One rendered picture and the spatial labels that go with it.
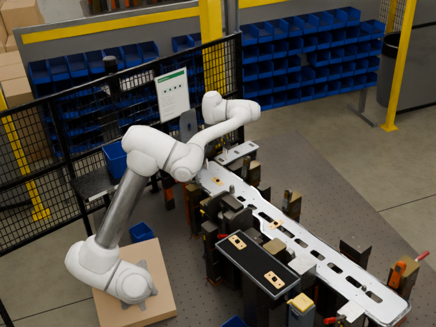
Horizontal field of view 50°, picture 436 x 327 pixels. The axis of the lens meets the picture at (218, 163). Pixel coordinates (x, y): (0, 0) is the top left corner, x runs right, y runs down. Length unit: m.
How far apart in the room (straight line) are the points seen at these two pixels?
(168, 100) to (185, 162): 1.13
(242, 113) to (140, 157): 0.64
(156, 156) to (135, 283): 0.56
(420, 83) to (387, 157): 0.89
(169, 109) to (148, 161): 1.12
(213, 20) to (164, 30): 1.07
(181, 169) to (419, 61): 3.58
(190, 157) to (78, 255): 0.65
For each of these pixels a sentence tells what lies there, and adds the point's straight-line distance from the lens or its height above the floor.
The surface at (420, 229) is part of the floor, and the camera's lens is 3.97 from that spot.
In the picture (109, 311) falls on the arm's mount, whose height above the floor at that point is 0.81.
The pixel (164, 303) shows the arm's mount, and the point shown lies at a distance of 2.33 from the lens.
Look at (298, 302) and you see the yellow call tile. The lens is 1.82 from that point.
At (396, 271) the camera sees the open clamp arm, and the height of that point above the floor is 1.07.
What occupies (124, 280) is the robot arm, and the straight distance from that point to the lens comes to 2.04.
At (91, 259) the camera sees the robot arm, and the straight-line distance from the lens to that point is 2.06.
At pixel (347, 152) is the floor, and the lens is 4.70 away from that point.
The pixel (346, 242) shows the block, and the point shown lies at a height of 1.03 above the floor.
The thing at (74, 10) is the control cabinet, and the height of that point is 0.34.
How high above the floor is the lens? 2.59
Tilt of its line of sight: 35 degrees down
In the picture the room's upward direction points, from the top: 4 degrees counter-clockwise
